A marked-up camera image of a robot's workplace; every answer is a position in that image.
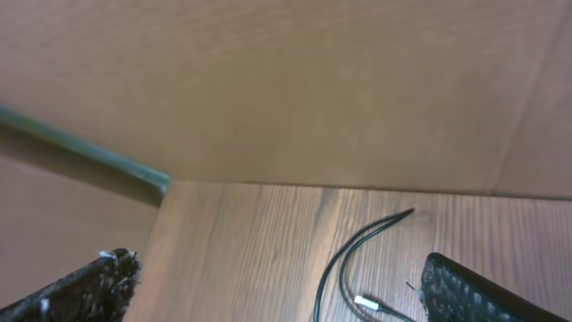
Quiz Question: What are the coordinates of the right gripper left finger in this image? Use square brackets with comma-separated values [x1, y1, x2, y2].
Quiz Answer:
[1, 249, 141, 322]

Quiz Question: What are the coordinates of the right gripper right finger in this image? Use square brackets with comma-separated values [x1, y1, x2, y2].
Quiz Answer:
[419, 252, 566, 322]

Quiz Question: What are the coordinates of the thin black cable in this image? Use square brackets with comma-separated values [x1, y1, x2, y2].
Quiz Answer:
[312, 208, 419, 322]

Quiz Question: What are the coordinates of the green table edge strip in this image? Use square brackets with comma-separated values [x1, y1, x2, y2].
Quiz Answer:
[1, 106, 171, 194]

